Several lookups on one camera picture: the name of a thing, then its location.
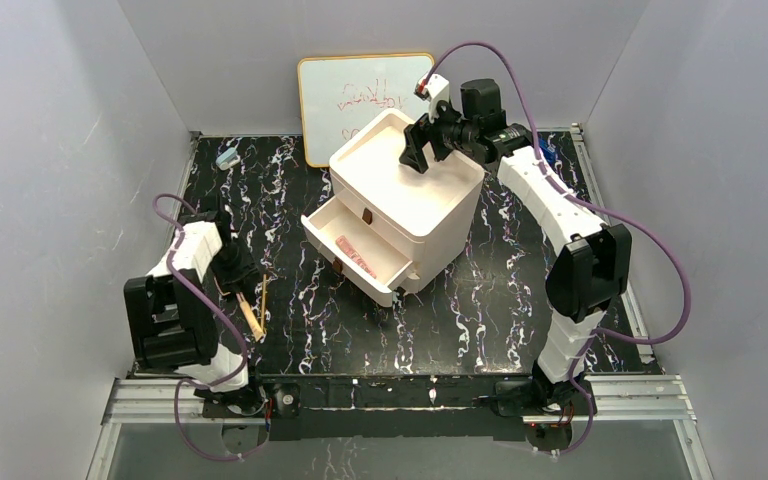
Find white drawer organizer box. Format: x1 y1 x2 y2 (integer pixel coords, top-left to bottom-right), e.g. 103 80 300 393
329 108 485 293

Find pink lipstick box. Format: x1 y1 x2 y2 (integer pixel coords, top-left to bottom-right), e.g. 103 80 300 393
335 235 377 279

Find white drawer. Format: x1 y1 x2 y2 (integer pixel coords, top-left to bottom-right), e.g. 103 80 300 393
301 197 412 307

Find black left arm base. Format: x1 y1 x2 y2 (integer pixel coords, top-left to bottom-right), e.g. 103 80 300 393
194 376 301 419

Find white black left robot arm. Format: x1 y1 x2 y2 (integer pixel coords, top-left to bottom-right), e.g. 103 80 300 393
123 210 261 393

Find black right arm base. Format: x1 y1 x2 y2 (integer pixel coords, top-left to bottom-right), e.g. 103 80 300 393
472 372 598 418

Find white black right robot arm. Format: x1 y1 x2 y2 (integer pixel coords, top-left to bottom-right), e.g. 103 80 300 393
399 74 632 406

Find thin wooden makeup pencil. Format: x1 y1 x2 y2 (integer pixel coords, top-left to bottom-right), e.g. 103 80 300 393
259 273 269 335

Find blue black stapler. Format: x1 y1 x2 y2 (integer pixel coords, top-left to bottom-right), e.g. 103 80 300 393
539 137 557 169

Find light blue small stapler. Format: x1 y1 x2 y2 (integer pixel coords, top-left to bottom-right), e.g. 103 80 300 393
215 148 240 171

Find yellow framed whiteboard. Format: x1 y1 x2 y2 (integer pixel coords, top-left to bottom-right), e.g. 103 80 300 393
297 53 434 168

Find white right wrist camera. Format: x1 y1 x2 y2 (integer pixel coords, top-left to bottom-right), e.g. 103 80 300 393
414 74 451 122

